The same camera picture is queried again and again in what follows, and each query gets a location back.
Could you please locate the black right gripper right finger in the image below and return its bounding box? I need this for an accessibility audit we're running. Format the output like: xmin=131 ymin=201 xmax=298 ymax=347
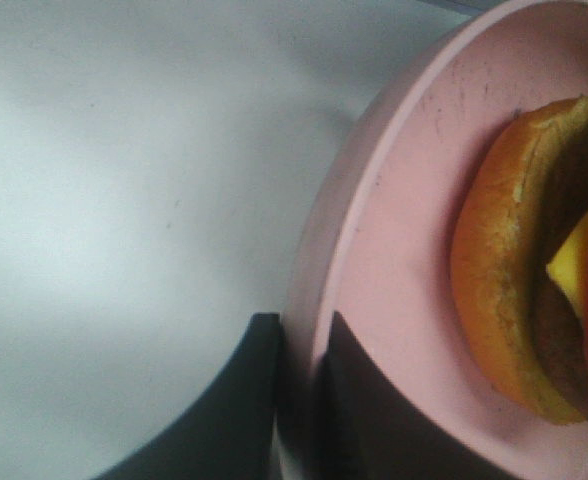
xmin=316 ymin=312 xmax=504 ymax=480

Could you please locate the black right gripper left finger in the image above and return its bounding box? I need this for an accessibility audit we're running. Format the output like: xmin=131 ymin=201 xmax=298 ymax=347
xmin=99 ymin=313 xmax=282 ymax=480

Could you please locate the pink round plate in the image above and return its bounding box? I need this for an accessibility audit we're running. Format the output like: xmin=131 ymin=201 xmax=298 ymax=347
xmin=278 ymin=1 xmax=588 ymax=479

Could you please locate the toy burger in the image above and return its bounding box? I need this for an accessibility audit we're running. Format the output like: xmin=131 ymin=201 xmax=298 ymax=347
xmin=450 ymin=96 xmax=588 ymax=425

